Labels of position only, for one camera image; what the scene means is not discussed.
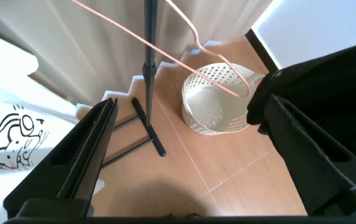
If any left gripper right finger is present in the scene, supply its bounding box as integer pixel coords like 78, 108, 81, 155
263, 93, 356, 217

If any white laundry basket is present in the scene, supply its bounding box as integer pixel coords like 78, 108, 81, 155
181, 62, 266, 136

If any black garment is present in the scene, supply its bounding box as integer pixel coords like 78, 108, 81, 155
246, 39, 356, 172

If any white printed T-shirt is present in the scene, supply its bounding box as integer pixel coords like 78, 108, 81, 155
0, 27, 106, 224

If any pink clothes hanger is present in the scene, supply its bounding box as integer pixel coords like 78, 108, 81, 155
70, 0, 254, 100

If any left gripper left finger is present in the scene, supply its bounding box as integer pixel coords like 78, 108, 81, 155
3, 98, 119, 218

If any black clothes rack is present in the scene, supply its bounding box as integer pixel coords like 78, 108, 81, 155
100, 0, 167, 169

